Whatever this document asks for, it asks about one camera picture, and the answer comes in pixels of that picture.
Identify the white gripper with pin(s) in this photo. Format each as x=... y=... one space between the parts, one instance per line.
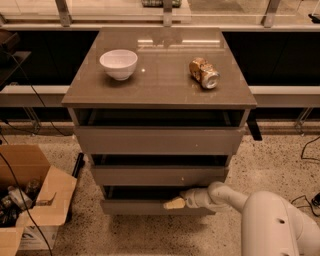
x=191 y=201

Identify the grey bottom drawer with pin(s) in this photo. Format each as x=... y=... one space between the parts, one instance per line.
x=144 y=200

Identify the grey drawer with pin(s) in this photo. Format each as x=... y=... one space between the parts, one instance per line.
x=104 y=175
x=144 y=200
x=151 y=141

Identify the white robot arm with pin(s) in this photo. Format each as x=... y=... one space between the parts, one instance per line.
x=270 y=225

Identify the grey middle drawer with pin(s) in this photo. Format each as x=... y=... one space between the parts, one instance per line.
x=104 y=175

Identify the grey drawer cabinet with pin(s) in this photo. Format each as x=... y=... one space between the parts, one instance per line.
x=161 y=93

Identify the grey top drawer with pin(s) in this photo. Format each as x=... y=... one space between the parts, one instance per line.
x=151 y=141

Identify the open cardboard box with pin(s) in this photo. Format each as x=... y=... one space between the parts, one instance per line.
x=50 y=189

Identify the black bar on floor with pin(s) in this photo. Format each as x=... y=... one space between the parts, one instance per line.
x=79 y=164

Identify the crushed golden soda can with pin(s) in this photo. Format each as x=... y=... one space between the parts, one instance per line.
x=204 y=73

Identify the white ceramic bowl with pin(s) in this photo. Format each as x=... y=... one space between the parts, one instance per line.
x=119 y=64

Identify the plastic bottle in box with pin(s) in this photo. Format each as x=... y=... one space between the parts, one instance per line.
x=19 y=198

